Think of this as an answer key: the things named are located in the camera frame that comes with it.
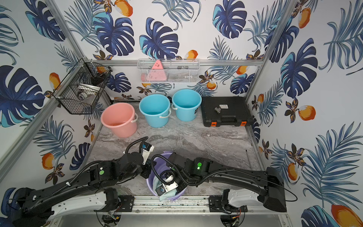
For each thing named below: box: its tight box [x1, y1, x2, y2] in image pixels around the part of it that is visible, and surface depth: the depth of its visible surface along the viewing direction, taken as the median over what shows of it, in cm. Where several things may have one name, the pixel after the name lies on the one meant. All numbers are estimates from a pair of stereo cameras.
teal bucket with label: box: [171, 88, 202, 123], surface depth 107 cm
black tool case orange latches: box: [201, 96, 254, 127], surface depth 109 cm
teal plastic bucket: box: [138, 94, 172, 129], surface depth 102 cm
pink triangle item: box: [140, 59, 167, 82], surface depth 92 cm
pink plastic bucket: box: [100, 102, 139, 139], surface depth 97 cm
